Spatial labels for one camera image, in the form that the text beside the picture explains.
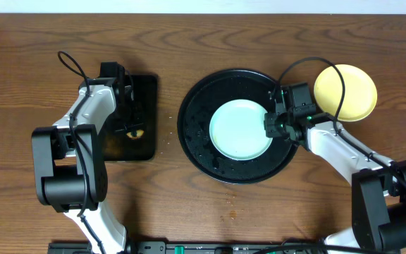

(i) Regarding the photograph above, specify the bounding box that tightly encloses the yellow plate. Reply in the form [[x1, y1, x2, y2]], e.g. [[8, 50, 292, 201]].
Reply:
[[314, 64, 378, 122]]

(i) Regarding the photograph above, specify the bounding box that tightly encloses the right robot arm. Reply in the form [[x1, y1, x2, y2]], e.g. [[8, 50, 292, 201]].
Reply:
[[264, 83, 406, 253]]

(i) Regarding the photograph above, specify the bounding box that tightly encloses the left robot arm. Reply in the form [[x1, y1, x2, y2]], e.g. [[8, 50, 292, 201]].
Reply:
[[31, 62, 143, 253]]

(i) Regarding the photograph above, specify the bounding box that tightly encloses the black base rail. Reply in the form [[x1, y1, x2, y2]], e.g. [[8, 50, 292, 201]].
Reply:
[[47, 240, 331, 254]]

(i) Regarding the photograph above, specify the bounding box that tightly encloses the green and yellow sponge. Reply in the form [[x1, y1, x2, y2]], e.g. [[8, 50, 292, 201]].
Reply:
[[126, 129, 144, 140]]

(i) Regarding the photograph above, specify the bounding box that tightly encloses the black rectangular tray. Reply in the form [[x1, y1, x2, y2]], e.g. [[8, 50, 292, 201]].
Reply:
[[99, 74, 158, 162]]

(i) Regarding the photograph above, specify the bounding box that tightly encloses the round black tray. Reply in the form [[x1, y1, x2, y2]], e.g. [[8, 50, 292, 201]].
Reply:
[[177, 69, 297, 184]]

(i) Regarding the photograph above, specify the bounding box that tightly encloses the light blue plate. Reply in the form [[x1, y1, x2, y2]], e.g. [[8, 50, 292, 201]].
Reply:
[[209, 99, 272, 161]]

